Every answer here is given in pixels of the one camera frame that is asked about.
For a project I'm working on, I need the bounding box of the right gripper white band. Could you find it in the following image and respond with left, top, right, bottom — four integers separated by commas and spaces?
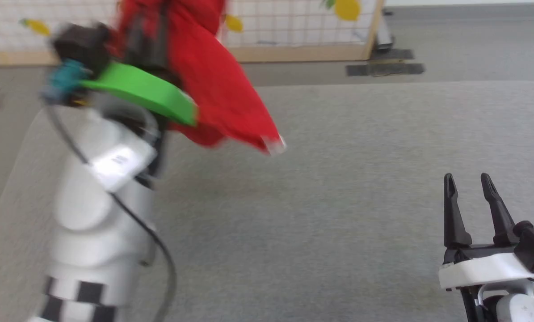
438, 173, 534, 292

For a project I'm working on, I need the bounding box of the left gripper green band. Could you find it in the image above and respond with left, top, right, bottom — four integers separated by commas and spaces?
80, 7, 199, 127

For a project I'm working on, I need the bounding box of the red garment with white trim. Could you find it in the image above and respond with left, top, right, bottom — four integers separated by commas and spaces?
108, 0, 287, 156

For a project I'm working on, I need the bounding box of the wooden baseboard strip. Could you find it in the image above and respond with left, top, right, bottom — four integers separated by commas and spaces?
0, 45, 370, 67

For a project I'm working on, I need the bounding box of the lemon print grid panel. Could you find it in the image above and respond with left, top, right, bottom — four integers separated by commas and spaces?
0, 0, 386, 61

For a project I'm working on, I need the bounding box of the dark flat panel foot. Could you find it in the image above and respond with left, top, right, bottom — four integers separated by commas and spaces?
346, 63, 425, 77

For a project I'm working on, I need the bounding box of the thin black cable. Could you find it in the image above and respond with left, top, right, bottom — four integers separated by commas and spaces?
46, 103, 178, 322

